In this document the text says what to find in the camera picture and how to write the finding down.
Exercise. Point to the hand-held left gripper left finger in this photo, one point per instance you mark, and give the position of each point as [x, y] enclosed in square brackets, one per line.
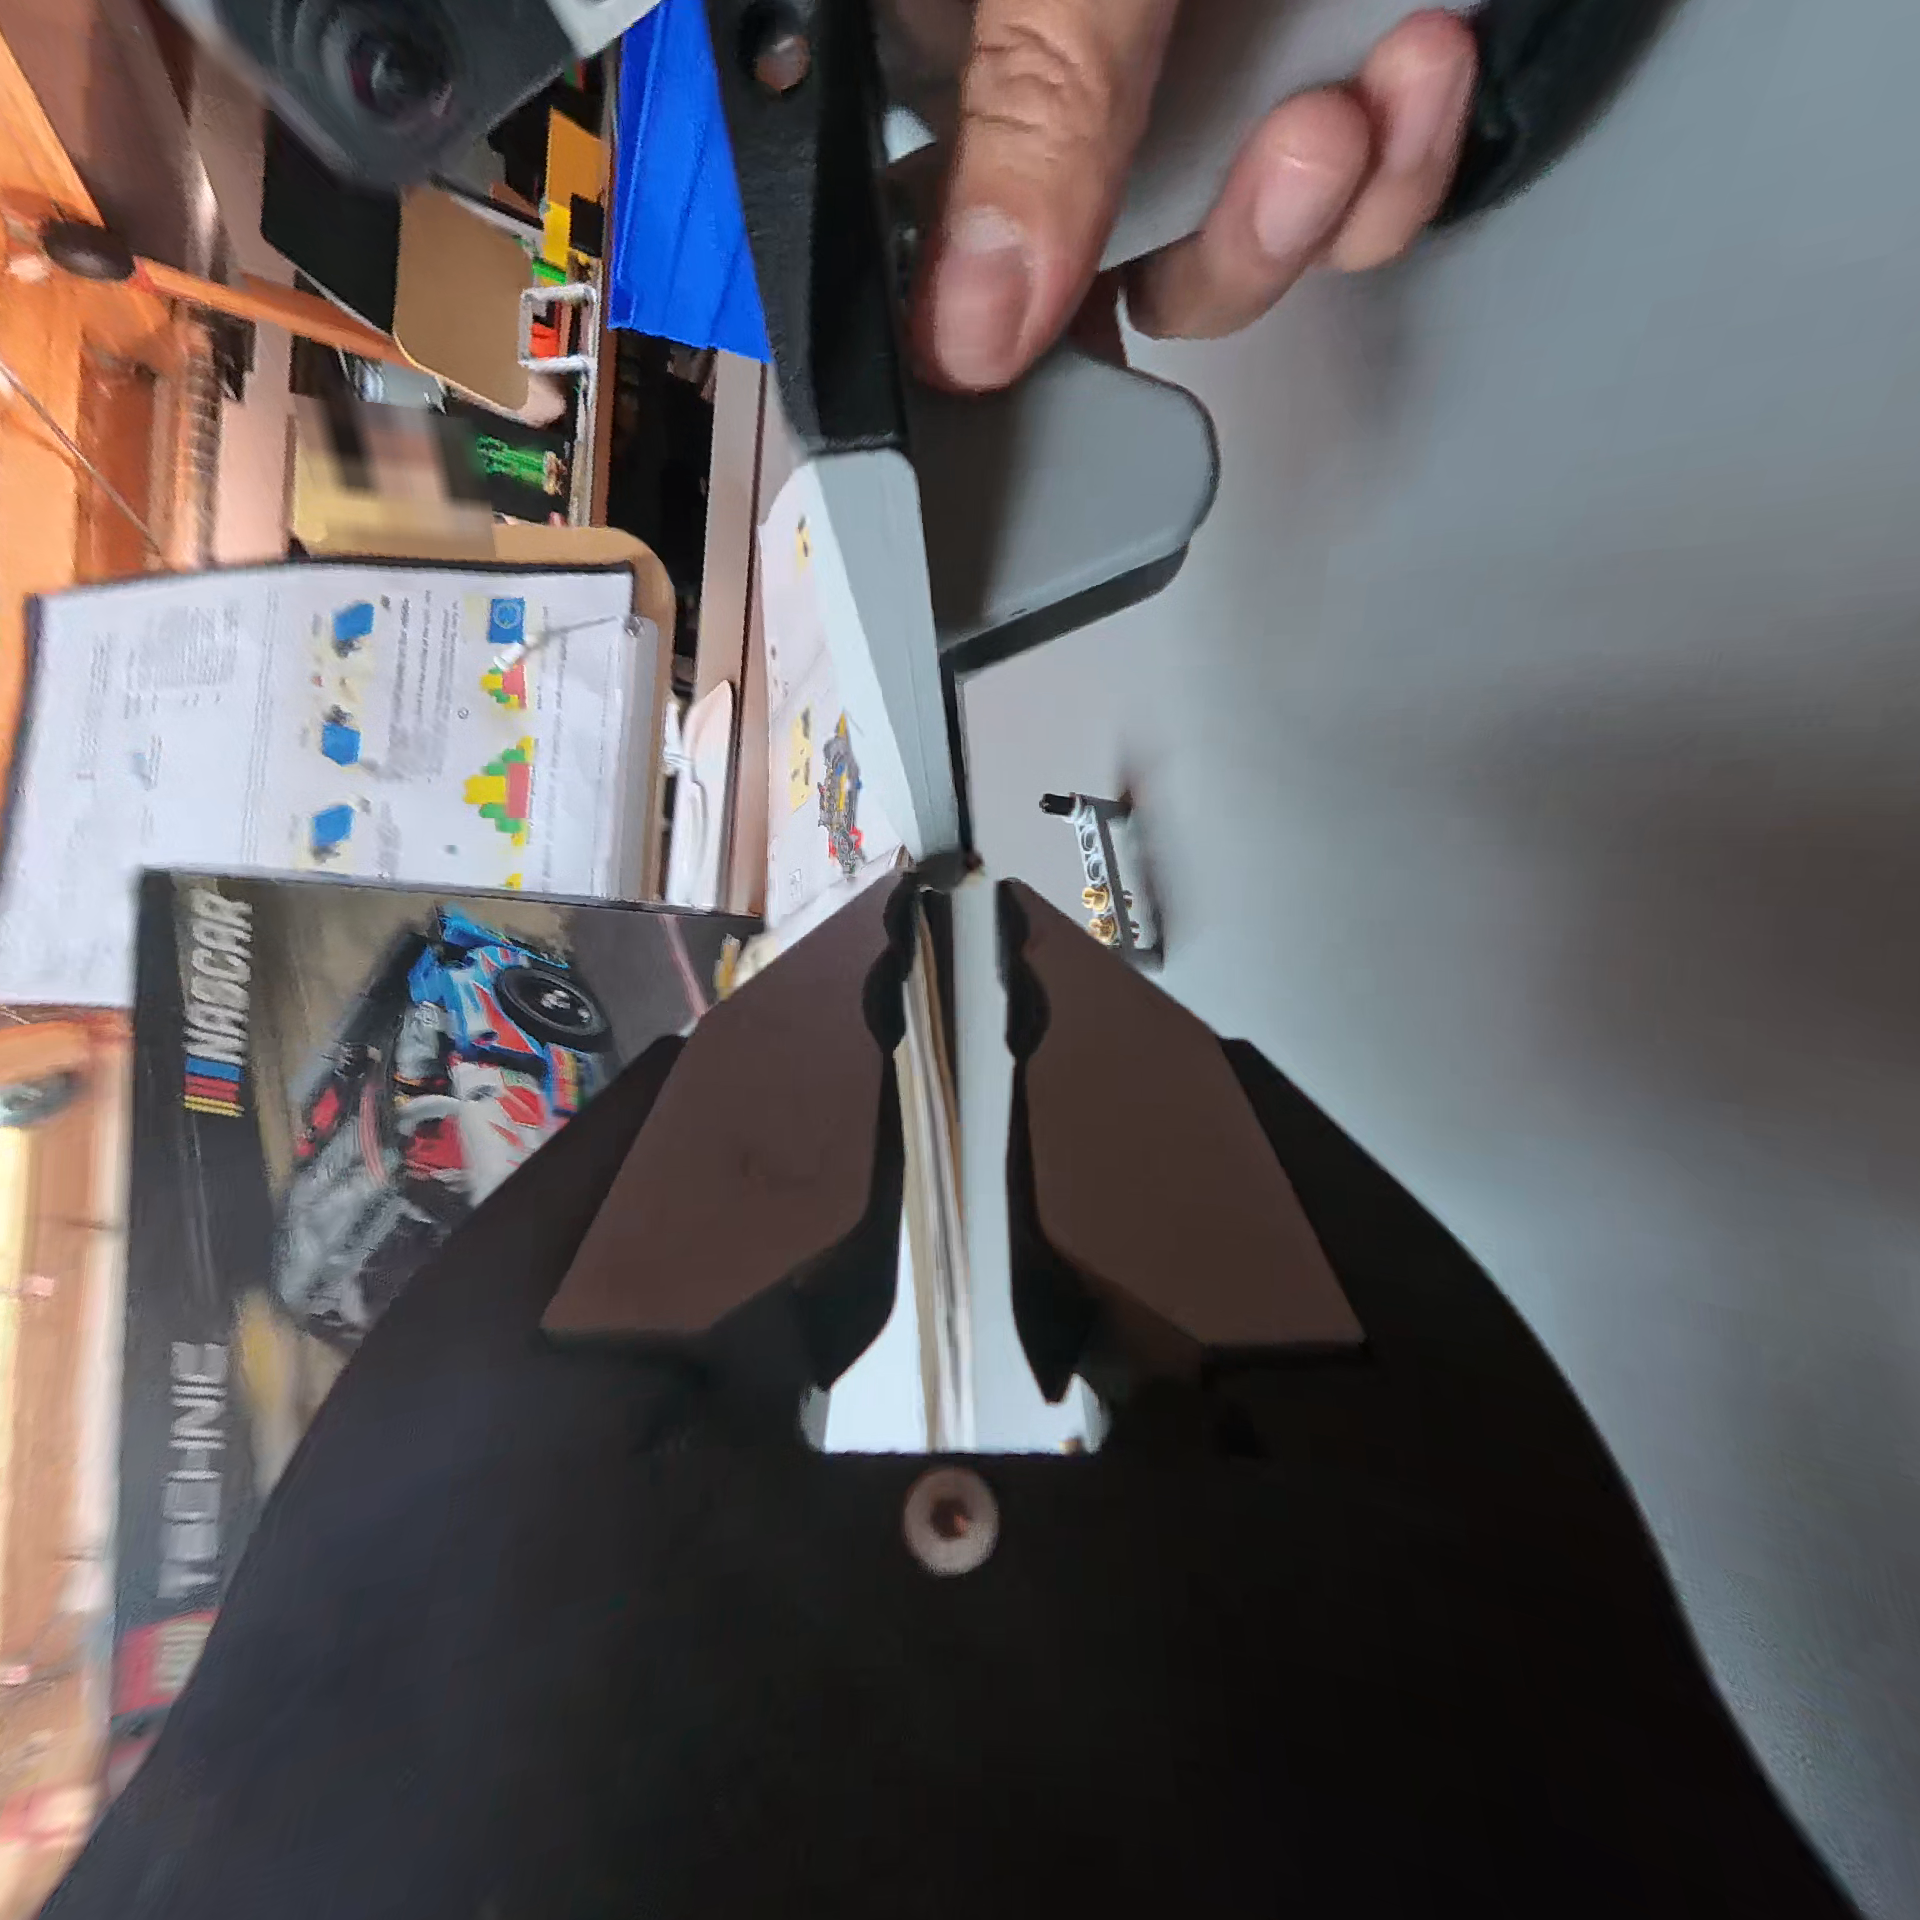
[721, 1184]

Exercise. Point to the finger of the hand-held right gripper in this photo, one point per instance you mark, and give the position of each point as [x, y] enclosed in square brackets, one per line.
[1066, 495]
[892, 645]

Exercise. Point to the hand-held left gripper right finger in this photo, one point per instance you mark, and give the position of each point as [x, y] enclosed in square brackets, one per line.
[1186, 1202]

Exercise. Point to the grey lego beam with pins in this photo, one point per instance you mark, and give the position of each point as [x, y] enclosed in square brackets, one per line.
[1147, 915]

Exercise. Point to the lego instruction booklet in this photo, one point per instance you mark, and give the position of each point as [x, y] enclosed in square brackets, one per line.
[804, 706]

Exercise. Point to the lego race car box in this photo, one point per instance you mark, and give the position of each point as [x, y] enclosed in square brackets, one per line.
[390, 1142]

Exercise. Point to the person's right hand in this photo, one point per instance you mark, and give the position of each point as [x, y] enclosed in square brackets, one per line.
[1020, 195]

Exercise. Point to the blue cloth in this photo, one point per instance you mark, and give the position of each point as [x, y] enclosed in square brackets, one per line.
[676, 195]

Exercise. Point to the white printed sheet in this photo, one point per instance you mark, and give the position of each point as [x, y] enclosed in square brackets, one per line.
[226, 720]

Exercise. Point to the wooden cabinet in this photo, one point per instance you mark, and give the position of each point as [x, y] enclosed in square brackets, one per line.
[91, 421]

